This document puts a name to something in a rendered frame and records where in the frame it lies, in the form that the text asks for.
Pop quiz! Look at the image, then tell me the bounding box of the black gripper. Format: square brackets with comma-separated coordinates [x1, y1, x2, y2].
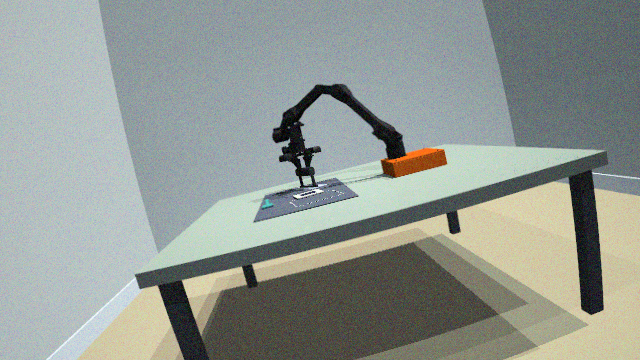
[279, 137, 321, 174]

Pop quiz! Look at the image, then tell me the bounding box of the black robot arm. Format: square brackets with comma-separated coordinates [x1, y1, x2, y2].
[272, 84, 408, 159]

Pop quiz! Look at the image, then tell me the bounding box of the white tile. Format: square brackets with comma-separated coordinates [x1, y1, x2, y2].
[293, 189, 324, 199]

